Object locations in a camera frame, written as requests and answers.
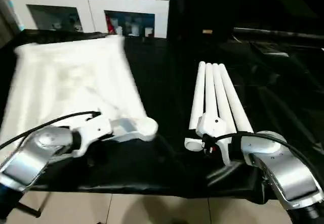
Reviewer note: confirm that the small white figurine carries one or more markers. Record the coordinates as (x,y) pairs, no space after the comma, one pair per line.
(57,26)

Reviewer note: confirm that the black mat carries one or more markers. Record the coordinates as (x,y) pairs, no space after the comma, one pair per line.
(164,94)

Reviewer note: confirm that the white textured jar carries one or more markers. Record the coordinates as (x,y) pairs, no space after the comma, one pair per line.
(134,30)

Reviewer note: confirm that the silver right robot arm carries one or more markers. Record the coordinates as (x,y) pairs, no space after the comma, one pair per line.
(286,163)

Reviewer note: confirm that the white plastic table top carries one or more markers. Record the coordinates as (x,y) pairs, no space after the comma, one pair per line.
(76,82)

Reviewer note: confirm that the black backdrop cloth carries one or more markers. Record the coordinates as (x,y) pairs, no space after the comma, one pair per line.
(240,3)

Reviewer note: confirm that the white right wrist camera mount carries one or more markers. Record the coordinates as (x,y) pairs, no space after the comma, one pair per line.
(211,122)

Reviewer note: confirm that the white cup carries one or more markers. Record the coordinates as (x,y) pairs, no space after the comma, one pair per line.
(118,27)
(148,32)

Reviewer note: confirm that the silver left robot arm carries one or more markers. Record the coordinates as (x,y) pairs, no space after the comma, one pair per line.
(38,153)

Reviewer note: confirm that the grey curtain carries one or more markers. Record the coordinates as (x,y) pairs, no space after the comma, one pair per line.
(6,23)

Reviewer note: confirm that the grey white ornament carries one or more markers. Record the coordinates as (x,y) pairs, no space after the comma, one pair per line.
(75,24)

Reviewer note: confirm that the white plastic table leg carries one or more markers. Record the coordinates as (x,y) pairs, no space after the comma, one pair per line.
(235,102)
(209,87)
(220,94)
(198,94)

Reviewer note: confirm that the blue patterned strip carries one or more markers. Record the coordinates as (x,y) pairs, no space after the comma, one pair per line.
(12,13)

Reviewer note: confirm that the white cabinet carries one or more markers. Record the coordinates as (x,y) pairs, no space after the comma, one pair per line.
(91,1)

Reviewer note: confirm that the dark metal rod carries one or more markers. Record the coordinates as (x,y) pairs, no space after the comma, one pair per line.
(278,31)

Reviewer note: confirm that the black table frame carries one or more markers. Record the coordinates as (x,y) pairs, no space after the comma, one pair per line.
(31,210)

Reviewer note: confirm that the small tan label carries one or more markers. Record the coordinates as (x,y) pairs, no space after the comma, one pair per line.
(206,31)

